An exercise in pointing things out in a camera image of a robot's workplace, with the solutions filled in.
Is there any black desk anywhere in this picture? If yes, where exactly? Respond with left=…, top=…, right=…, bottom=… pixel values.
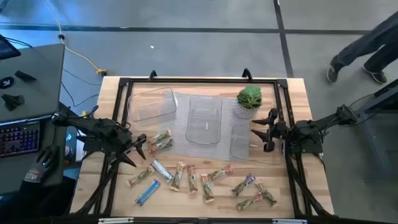
left=0, top=42, right=68, bottom=197

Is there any red-ended Chewy granola bar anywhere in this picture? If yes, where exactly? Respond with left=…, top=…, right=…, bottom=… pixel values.
left=186, top=164, right=199, bottom=195
left=207, top=164, right=235, bottom=182
left=236, top=192, right=264, bottom=212
left=254, top=180, right=279, bottom=210

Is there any black work glove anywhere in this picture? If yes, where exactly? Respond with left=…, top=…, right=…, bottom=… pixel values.
left=22, top=145, right=62, bottom=185

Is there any narrow clear plastic bin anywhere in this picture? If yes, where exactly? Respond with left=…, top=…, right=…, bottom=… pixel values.
left=229, top=123, right=251, bottom=161

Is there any black angular part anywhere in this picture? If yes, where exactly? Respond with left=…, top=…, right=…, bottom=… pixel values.
left=0, top=93, right=25, bottom=112

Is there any yellow cable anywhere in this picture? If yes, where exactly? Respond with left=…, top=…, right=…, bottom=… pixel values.
left=43, top=0, right=108, bottom=78

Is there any black equipment stand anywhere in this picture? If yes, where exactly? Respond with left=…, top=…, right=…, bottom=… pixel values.
left=354, top=79, right=398, bottom=121

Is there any black metal table frame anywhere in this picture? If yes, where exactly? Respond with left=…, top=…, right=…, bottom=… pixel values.
left=71, top=77, right=333, bottom=224

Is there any dark monitor screen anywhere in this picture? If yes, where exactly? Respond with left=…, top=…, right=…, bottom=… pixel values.
left=0, top=33, right=22, bottom=61

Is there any white metal bracket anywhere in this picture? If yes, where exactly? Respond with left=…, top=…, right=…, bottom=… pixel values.
left=98, top=217, right=135, bottom=224
left=272, top=218, right=308, bottom=224

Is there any wide clear plastic bin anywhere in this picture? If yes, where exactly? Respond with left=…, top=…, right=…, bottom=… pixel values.
left=126, top=87, right=179, bottom=128

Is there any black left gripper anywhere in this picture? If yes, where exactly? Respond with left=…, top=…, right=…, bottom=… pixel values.
left=117, top=133, right=147, bottom=168

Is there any backlit computer keyboard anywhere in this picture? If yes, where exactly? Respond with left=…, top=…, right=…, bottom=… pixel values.
left=0, top=120, right=42, bottom=159

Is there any round black puck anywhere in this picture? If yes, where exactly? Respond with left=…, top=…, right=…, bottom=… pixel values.
left=0, top=75, right=15, bottom=90

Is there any small black oblong part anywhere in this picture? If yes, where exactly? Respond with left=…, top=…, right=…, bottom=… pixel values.
left=14, top=70, right=38, bottom=83

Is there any clear plastic bin with handles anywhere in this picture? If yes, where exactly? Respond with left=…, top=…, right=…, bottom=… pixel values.
left=185, top=95, right=224, bottom=145

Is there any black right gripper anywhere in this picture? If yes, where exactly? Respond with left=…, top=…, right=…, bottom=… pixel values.
left=251, top=108, right=290, bottom=152

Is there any green plant in patterned pot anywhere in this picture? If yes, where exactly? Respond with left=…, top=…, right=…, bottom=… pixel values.
left=233, top=85, right=264, bottom=121

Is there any green white snack bar front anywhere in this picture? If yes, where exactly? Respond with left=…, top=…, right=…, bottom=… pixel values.
left=200, top=173, right=215, bottom=204

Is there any blue-ended Chewy granola bar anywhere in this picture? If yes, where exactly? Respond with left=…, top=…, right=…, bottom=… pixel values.
left=150, top=159, right=175, bottom=184
left=134, top=179, right=162, bottom=207

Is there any purple-ended Chewy granola bar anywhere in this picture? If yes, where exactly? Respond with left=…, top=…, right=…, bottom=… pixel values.
left=231, top=172, right=257, bottom=197

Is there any person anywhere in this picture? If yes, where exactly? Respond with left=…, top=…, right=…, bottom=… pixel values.
left=326, top=11, right=398, bottom=85

